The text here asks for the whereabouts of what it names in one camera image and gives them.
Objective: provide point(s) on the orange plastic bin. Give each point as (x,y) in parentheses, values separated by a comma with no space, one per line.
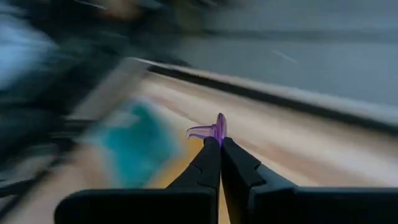
(183,161)

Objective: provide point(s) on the purple plastic decoration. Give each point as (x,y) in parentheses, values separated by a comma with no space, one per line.
(217,127)

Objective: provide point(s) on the teal plastic bin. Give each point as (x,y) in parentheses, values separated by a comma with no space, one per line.
(140,146)

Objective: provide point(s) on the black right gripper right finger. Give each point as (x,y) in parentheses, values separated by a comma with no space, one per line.
(242,177)

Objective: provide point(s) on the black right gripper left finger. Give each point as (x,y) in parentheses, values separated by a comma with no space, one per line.
(199,174)

